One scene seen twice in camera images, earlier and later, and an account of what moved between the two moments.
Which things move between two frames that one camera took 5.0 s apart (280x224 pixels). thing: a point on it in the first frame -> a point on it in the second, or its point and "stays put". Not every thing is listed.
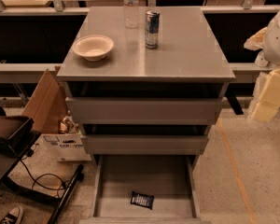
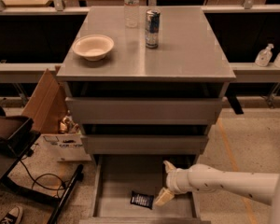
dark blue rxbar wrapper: [142, 200] stays put
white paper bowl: [92, 48] stays put
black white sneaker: [13, 217] stays put
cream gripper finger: [274, 94] -> [177, 180]
